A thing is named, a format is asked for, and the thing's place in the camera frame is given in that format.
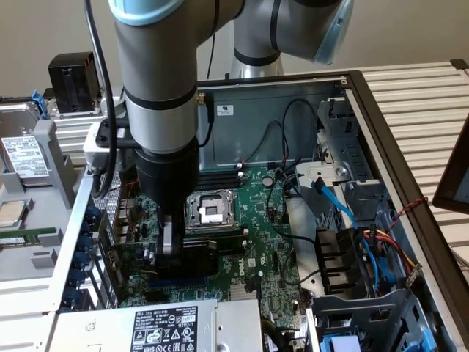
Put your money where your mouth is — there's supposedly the silver hard disk white label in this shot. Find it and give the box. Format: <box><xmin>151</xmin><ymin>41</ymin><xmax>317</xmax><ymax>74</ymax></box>
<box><xmin>1</xmin><ymin>135</ymin><xmax>53</xmax><ymax>186</ymax></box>

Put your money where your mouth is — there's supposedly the black CPU cooler block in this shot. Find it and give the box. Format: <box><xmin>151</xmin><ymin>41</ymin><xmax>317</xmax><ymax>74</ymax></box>
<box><xmin>47</xmin><ymin>51</ymin><xmax>103</xmax><ymax>117</ymax></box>

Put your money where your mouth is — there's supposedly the silver CPU chip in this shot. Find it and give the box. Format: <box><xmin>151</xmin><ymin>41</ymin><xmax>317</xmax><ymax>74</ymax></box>
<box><xmin>0</xmin><ymin>200</ymin><xmax>31</xmax><ymax>229</ymax></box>

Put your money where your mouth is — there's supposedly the green loose RAM stick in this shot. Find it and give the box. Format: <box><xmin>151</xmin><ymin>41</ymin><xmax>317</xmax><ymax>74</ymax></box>
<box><xmin>0</xmin><ymin>227</ymin><xmax>59</xmax><ymax>247</ymax></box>

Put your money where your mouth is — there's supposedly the long red black twisted wire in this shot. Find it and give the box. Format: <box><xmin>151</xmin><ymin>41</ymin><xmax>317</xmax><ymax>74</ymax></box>
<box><xmin>387</xmin><ymin>197</ymin><xmax>429</xmax><ymax>232</ymax></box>

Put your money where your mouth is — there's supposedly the coloured power wire bundle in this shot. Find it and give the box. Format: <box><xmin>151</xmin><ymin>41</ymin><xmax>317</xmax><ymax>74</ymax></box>
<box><xmin>361</xmin><ymin>226</ymin><xmax>423</xmax><ymax>291</ymax></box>

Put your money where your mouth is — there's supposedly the grey power supply with label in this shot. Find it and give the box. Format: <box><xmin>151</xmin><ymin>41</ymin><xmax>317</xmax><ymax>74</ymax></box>
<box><xmin>47</xmin><ymin>298</ymin><xmax>265</xmax><ymax>352</ymax></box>

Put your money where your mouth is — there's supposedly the silver chipset heatsink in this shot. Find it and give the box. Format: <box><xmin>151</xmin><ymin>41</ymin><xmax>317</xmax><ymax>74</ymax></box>
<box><xmin>228</xmin><ymin>284</ymin><xmax>258</xmax><ymax>302</ymax></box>

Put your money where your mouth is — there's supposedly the black wire tall arch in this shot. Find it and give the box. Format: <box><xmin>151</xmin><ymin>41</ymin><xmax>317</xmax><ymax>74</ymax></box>
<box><xmin>281</xmin><ymin>98</ymin><xmax>319</xmax><ymax>163</ymax></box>

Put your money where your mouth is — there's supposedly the grey parts rack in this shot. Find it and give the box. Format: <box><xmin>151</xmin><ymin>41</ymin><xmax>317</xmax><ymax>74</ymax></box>
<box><xmin>0</xmin><ymin>86</ymin><xmax>111</xmax><ymax>317</ymax></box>

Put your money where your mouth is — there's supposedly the black wire across motherboard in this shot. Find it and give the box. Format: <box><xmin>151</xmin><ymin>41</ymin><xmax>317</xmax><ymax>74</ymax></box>
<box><xmin>266</xmin><ymin>178</ymin><xmax>317</xmax><ymax>243</ymax></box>

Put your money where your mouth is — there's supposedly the grey metal disk bay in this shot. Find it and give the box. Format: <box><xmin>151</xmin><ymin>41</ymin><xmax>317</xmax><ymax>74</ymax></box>
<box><xmin>315</xmin><ymin>97</ymin><xmax>386</xmax><ymax>208</ymax></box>

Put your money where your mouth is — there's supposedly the grey blue drive cage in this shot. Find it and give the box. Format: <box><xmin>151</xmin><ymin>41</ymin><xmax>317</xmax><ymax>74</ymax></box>
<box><xmin>310</xmin><ymin>288</ymin><xmax>457</xmax><ymax>352</ymax></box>

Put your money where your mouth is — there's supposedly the dark framed monitor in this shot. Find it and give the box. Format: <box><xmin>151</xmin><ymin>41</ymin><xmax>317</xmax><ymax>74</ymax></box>
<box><xmin>432</xmin><ymin>112</ymin><xmax>469</xmax><ymax>216</ymax></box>

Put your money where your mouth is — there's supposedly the blue disk bracket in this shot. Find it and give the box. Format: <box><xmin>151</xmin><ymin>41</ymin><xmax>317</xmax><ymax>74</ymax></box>
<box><xmin>31</xmin><ymin>89</ymin><xmax>51</xmax><ymax>121</ymax></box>

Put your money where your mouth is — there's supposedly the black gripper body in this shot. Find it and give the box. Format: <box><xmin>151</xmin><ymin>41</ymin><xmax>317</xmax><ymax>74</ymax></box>
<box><xmin>133</xmin><ymin>142</ymin><xmax>202</xmax><ymax>218</ymax></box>

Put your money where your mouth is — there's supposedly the silver CPU socket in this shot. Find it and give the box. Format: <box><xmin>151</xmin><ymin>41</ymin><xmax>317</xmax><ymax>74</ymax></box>
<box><xmin>182</xmin><ymin>189</ymin><xmax>241</xmax><ymax>233</ymax></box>

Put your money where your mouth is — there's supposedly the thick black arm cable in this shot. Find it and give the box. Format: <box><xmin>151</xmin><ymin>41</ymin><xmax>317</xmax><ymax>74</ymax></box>
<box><xmin>82</xmin><ymin>0</ymin><xmax>119</xmax><ymax>201</ymax></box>

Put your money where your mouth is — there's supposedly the blue SATA wire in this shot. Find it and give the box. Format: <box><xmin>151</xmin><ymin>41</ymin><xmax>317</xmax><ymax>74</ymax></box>
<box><xmin>310</xmin><ymin>176</ymin><xmax>359</xmax><ymax>231</ymax></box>

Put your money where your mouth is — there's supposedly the green Dell motherboard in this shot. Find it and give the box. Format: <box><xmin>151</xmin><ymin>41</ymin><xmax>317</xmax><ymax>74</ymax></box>
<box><xmin>119</xmin><ymin>166</ymin><xmax>312</xmax><ymax>352</ymax></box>

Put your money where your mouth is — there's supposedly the short red black twisted wire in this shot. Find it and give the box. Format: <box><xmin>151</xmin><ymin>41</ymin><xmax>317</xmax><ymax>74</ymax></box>
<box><xmin>106</xmin><ymin>178</ymin><xmax>142</xmax><ymax>235</ymax></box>

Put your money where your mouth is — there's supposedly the open grey PC case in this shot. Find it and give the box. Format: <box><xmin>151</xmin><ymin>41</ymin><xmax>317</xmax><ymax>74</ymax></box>
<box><xmin>45</xmin><ymin>69</ymin><xmax>469</xmax><ymax>352</ymax></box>

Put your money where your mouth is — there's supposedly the blue expansion slot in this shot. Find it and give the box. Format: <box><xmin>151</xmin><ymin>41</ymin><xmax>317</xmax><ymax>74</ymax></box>
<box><xmin>147</xmin><ymin>276</ymin><xmax>210</xmax><ymax>290</ymax></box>

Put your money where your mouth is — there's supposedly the black wire short arch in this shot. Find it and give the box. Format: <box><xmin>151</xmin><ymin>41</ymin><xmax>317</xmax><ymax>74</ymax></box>
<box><xmin>243</xmin><ymin>120</ymin><xmax>284</xmax><ymax>165</ymax></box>

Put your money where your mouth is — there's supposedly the thin black hanging cable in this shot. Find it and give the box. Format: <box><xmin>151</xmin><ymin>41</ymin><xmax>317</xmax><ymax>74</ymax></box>
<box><xmin>206</xmin><ymin>35</ymin><xmax>218</xmax><ymax>81</ymax></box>

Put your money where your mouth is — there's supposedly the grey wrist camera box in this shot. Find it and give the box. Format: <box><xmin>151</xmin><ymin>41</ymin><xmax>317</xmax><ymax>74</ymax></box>
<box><xmin>82</xmin><ymin>119</ymin><xmax>139</xmax><ymax>174</ymax></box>

